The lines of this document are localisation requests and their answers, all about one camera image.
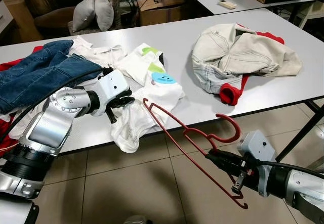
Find blue jeans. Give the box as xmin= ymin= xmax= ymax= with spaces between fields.
xmin=0 ymin=39 xmax=104 ymax=114

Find white patterned shirt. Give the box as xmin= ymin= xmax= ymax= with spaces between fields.
xmin=70 ymin=35 xmax=127 ymax=69

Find white remote control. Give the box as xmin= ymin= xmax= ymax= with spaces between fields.
xmin=218 ymin=0 xmax=237 ymax=10

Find grey pillow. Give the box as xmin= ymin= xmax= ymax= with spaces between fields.
xmin=94 ymin=0 xmax=115 ymax=31
xmin=71 ymin=0 xmax=98 ymax=33

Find brown cardboard box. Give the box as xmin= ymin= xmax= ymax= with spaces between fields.
xmin=137 ymin=0 xmax=187 ymax=26

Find brown leather armchair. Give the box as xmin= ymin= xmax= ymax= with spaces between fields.
xmin=23 ymin=0 xmax=99 ymax=30

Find white shirt with colourful prints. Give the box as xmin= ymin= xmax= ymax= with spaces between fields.
xmin=109 ymin=43 xmax=186 ymax=155

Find black table leg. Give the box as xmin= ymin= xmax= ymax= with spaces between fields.
xmin=276 ymin=99 xmax=324 ymax=162

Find beige jacket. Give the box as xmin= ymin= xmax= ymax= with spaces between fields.
xmin=191 ymin=23 xmax=303 ymax=96

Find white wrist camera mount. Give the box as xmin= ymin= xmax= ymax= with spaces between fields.
xmin=237 ymin=130 xmax=277 ymax=197
xmin=95 ymin=70 xmax=130 ymax=117

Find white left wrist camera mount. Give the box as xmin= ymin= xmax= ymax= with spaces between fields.
xmin=95 ymin=70 xmax=130 ymax=117

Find grey robot leg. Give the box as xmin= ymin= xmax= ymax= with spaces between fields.
xmin=123 ymin=215 xmax=152 ymax=224

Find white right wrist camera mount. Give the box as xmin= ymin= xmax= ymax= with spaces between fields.
xmin=237 ymin=130 xmax=277 ymax=197

